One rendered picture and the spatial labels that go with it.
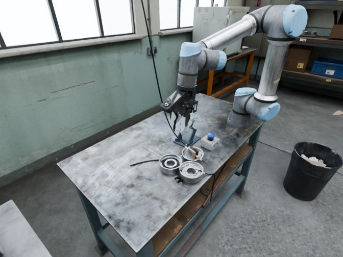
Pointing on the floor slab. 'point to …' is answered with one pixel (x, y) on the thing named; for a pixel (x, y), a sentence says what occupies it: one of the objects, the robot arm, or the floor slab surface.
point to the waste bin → (310, 170)
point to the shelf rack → (320, 42)
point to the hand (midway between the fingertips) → (177, 131)
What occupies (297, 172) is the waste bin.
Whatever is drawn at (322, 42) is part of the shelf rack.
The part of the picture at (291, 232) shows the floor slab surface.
